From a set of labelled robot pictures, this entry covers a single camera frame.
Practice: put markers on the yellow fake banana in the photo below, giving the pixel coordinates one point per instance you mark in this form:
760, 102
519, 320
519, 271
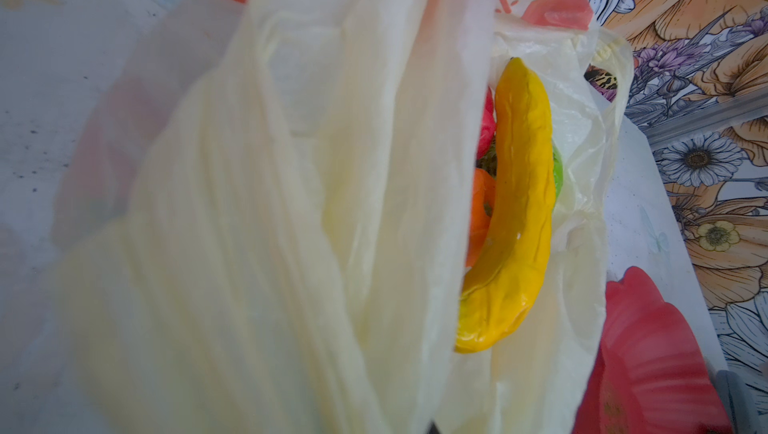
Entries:
502, 285

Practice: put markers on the orange fake fruit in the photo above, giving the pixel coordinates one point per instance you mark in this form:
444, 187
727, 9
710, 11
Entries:
482, 206

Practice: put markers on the green fake grapes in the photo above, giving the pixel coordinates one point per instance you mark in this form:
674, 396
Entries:
558, 170

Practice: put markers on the red fake fruit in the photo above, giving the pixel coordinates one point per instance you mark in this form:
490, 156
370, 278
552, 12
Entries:
488, 126

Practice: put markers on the translucent cream plastic bag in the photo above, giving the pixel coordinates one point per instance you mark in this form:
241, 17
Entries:
265, 222

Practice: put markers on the red flower-shaped plate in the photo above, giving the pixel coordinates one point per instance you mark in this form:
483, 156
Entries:
649, 375

